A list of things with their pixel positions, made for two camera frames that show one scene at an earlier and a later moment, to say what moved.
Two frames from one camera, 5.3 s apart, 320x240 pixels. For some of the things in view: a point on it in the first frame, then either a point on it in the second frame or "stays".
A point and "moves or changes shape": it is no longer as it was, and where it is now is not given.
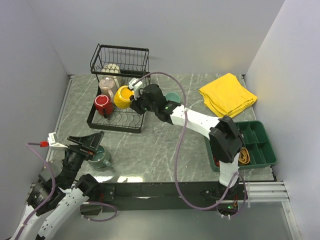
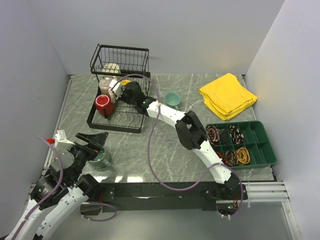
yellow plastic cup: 122,97 moves or changes shape
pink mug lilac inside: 108,86 stays
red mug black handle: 104,105 stays
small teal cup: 172,96 stays
